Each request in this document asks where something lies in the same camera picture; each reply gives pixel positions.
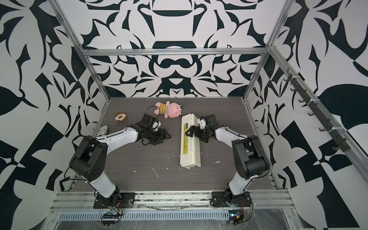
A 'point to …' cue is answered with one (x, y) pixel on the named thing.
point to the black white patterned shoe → (103, 131)
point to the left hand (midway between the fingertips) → (167, 136)
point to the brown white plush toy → (120, 117)
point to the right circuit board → (235, 216)
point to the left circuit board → (111, 217)
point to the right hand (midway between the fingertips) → (192, 133)
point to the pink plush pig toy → (173, 109)
